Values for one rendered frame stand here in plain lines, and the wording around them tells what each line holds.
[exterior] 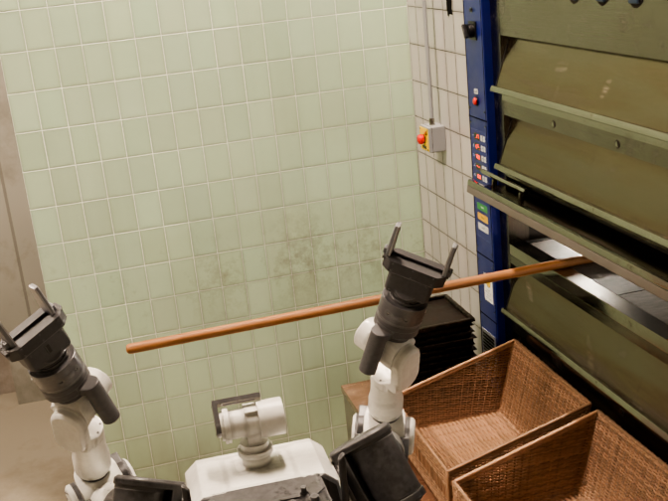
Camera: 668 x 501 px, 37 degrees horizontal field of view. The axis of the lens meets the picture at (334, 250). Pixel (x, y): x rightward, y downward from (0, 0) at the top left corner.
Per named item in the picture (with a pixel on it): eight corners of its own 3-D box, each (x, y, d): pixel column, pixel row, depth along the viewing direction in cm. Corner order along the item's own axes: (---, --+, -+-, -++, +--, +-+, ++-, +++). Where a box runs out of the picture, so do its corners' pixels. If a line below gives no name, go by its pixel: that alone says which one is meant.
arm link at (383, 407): (411, 366, 201) (407, 418, 215) (360, 362, 201) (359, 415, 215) (409, 410, 193) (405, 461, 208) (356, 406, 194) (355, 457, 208)
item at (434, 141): (437, 146, 395) (435, 121, 392) (446, 150, 386) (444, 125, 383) (419, 149, 394) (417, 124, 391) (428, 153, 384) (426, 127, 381)
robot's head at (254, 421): (289, 450, 174) (283, 406, 171) (232, 462, 172) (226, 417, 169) (282, 434, 180) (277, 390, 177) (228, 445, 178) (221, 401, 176)
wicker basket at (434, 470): (519, 407, 355) (516, 336, 346) (597, 484, 302) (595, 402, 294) (390, 434, 344) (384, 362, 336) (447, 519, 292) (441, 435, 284)
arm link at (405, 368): (422, 343, 188) (418, 385, 197) (387, 318, 192) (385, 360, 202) (400, 364, 184) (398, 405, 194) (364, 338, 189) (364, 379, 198)
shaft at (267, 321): (126, 356, 280) (125, 346, 280) (126, 352, 283) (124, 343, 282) (660, 250, 319) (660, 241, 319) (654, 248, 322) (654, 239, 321)
